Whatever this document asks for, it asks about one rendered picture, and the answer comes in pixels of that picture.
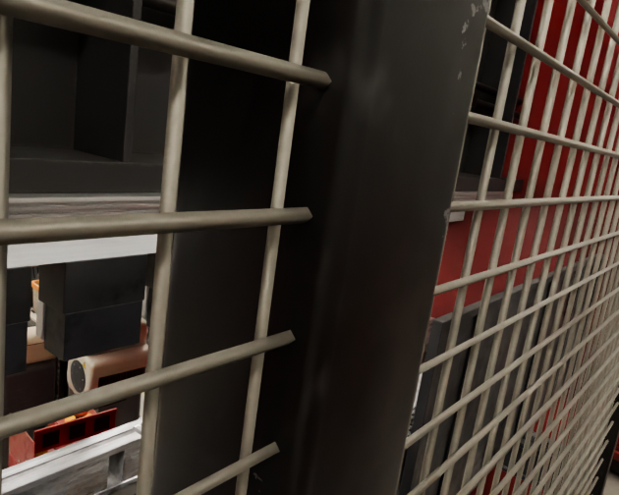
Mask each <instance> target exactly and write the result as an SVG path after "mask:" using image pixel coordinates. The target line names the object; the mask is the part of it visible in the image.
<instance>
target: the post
mask: <svg viewBox="0 0 619 495"><path fill-rule="evenodd" d="M296 1H297V0H195V9H194V21H193V32H192V35H195V36H198V37H202V38H206V39H209V40H213V41H217V42H220V43H224V44H227V45H231V46H235V47H238V48H242V49H246V50H249V51H252V52H255V53H259V54H263V55H266V56H270V57H274V58H277V59H281V60H284V61H288V62H289V56H290V48H291V40H292V32H293V24H294V17H295V9H296ZM489 4H490V0H310V1H309V16H308V24H307V31H306V39H305V47H304V55H303V62H302V65H303V66H306V67H310V68H313V69H317V70H321V71H323V72H326V73H327V75H328V76H329V78H330V79H331V80H332V82H331V83H330V84H329V85H328V86H327V87H326V88H325V89H320V88H315V87H311V86H307V85H302V84H300V85H299V92H298V100H297V108H296V116H295V123H294V130H293V138H292V146H291V153H290V161H289V169H288V177H287V184H286V191H285V199H284V207H283V208H291V207H307V208H308V209H309V211H310V213H311V215H312V218H311V219H310V220H309V221H308V222H307V223H303V224H289V225H281V230H280V238H279V246H278V252H277V260H276V268H275V276H274V283H273V291H272V299H271V307H270V313H269V321H268V329H267V337H268V336H271V335H275V334H278V333H281V332H285V331H288V330H291V331H292V333H293V335H294V337H295V339H296V340H295V341H293V342H292V343H290V344H289V345H286V346H283V347H280V348H277V349H274V350H271V351H268V352H265V353H264V360H263V368H262V374H261V382H260V390H259V398H258V405H257V413H256V421H255V429H254V436H253V450H252V453H254V452H256V451H258V450H260V449H262V448H263V447H265V446H267V445H269V444H271V443H273V442H276V444H277V447H278V449H279V451H280V452H278V453H277V454H275V455H273V456H271V457H269V458H267V459H266V460H264V461H262V462H260V463H258V464H257V465H255V466H253V467H250V473H249V481H248V489H247V495H395V494H396V489H397V484H398V479H399V474H400V468H401V463H402V459H403V454H404V449H405V443H406V438H407V433H408V428H409V423H410V417H411V412H412V407H413V402H414V397H415V392H416V387H417V382H418V377H419V372H420V366H421V361H422V352H423V347H424V341H425V336H426V331H427V326H428V321H429V316H430V311H431V306H432V301H433V296H434V290H435V285H436V280H437V275H438V270H439V264H440V259H441V254H442V250H443V245H444V239H445V234H446V229H447V224H448V219H449V213H450V208H451V203H452V198H453V193H454V188H455V183H456V178H457V173H458V168H459V162H460V157H461V152H462V147H463V142H464V136H465V131H466V126H467V122H468V117H469V111H470V106H471V101H472V96H473V91H474V85H475V80H476V75H477V70H478V60H479V55H480V51H481V46H482V41H483V35H484V30H485V25H486V20H487V15H488V9H489ZM285 87H286V81H282V80H278V79H274V78H270V77H266V76H261V75H257V74H253V73H249V72H244V71H240V70H236V69H231V68H227V67H223V66H219V65H214V64H210V63H206V62H201V61H198V60H194V59H190V66H189V76H188V87H187V99H186V110H185V121H184V132H183V143H182V154H181V165H180V177H179V187H178V198H177V210H176V212H188V211H214V210H240V209H265V208H270V206H271V199H272V191H273V183H274V175H275V167H276V159H277V151H278V143H279V136H280V128H281V120H282V112H283V103H284V95H285ZM267 230H268V226H262V227H249V228H236V229H223V230H209V231H196V232H183V233H174V244H173V254H172V265H171V276H170V288H169V299H168V309H167V321H166V332H165V343H164V354H163V365H162V368H164V367H167V366H171V365H174V364H177V363H181V362H184V361H187V360H190V359H194V358H199V357H203V356H206V355H209V354H213V353H216V352H219V351H223V350H226V349H229V348H233V347H236V346H239V345H243V344H245V343H248V342H252V341H254V333H255V326H256V318H257V310H258V302H259V294H260V286H261V278H262V270H263V262H264V254H265V246H266V238H267ZM251 364H252V357H248V358H245V359H242V360H239V361H236V362H233V363H230V364H227V365H224V366H221V367H218V368H215V369H212V370H209V371H206V372H204V373H201V374H198V375H195V376H192V377H189V378H186V379H183V380H180V381H176V382H173V383H170V384H167V385H164V386H161V387H160V399H159V410H158V420H157V432H156V443H155V454H154V465H153V477H152V487H151V495H174V494H176V493H178V492H180V491H182V490H184V489H185V488H187V487H189V486H191V485H193V484H195V483H197V482H199V481H201V480H203V479H204V478H206V477H208V476H210V475H212V474H214V473H216V472H218V471H220V470H222V469H224V468H225V467H227V466H229V465H231V464H233V463H235V462H237V461H238V460H239V459H240V452H241V444H242V436H243V428H244V420H245V412H246V404H247V395H248V388H249V380H250V372H251Z"/></svg>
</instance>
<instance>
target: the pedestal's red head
mask: <svg viewBox="0 0 619 495"><path fill-rule="evenodd" d="M116 411H117V408H115V409H111V410H108V411H104V412H98V413H96V411H95V410H90V411H88V413H91V415H88V416H84V417H81V418H77V419H74V420H70V421H66V422H65V418H64V419H61V420H58V421H55V422H52V423H49V424H48V426H49V427H45V428H42V429H38V430H35V431H34V438H33V440H32V439H31V438H30V436H29V435H28V434H27V433H26V432H23V433H20V434H17V435H14V436H11V437H9V460H8V467H12V466H15V465H17V464H20V463H23V462H25V461H28V460H31V459H33V458H36V457H39V456H42V455H44V454H42V455H39V456H35V454H37V453H40V452H43V451H46V450H48V452H49V453H50V452H52V451H55V450H58V449H60V448H63V447H66V446H68V445H71V444H74V443H76V442H79V441H82V440H85V439H86V438H89V437H92V436H94V435H97V434H100V433H102V432H105V431H108V430H110V429H113V428H115V423H116ZM55 424H56V425H55ZM51 425H52V426H51Z"/></svg>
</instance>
